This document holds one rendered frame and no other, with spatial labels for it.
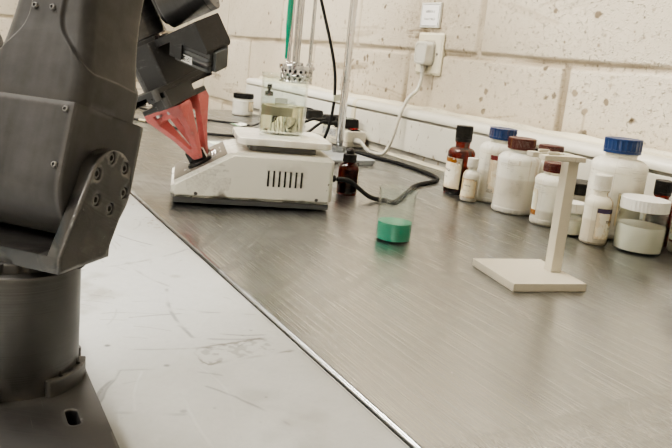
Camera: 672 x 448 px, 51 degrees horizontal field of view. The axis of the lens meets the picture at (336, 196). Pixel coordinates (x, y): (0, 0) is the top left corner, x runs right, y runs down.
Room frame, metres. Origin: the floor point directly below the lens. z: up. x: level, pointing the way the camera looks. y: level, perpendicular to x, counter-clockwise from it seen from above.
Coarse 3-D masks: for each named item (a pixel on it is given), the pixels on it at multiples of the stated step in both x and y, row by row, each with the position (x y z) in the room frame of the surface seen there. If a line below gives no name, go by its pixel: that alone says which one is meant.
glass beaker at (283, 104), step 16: (272, 80) 0.89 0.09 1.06; (288, 80) 0.88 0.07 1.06; (304, 80) 0.89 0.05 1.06; (272, 96) 0.89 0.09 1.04; (288, 96) 0.88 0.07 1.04; (304, 96) 0.90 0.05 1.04; (272, 112) 0.89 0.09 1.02; (288, 112) 0.88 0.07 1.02; (304, 112) 0.90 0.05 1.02; (272, 128) 0.88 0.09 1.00; (288, 128) 0.89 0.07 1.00; (304, 128) 0.91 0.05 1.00
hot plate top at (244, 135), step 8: (240, 128) 0.95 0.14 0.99; (248, 128) 0.96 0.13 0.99; (256, 128) 0.97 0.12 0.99; (240, 136) 0.86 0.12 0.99; (248, 136) 0.87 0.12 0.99; (256, 136) 0.88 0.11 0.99; (264, 136) 0.89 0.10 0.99; (304, 136) 0.93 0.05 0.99; (312, 136) 0.94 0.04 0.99; (320, 136) 0.95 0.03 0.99; (248, 144) 0.86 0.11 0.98; (256, 144) 0.86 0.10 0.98; (264, 144) 0.86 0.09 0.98; (272, 144) 0.86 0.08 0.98; (280, 144) 0.86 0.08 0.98; (288, 144) 0.87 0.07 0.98; (296, 144) 0.87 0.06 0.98; (304, 144) 0.87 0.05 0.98; (312, 144) 0.87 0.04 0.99; (320, 144) 0.88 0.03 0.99; (328, 144) 0.88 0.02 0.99
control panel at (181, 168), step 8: (216, 144) 0.96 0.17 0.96; (208, 152) 0.92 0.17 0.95; (216, 152) 0.89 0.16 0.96; (224, 152) 0.87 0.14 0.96; (184, 160) 0.94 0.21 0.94; (208, 160) 0.86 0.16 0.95; (176, 168) 0.91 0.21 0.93; (184, 168) 0.88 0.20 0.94; (192, 168) 0.86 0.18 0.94; (176, 176) 0.85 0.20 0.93
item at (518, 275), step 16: (560, 160) 0.66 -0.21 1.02; (576, 160) 0.66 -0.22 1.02; (560, 176) 0.68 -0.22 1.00; (576, 176) 0.68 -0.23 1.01; (560, 192) 0.68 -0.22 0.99; (560, 208) 0.67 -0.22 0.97; (560, 224) 0.67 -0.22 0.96; (560, 240) 0.67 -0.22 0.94; (560, 256) 0.68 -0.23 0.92; (496, 272) 0.65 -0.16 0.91; (512, 272) 0.66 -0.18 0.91; (528, 272) 0.66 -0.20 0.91; (544, 272) 0.67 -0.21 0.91; (560, 272) 0.68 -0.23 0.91; (512, 288) 0.62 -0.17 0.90; (528, 288) 0.63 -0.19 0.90; (544, 288) 0.63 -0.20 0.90; (560, 288) 0.64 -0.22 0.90; (576, 288) 0.64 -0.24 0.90
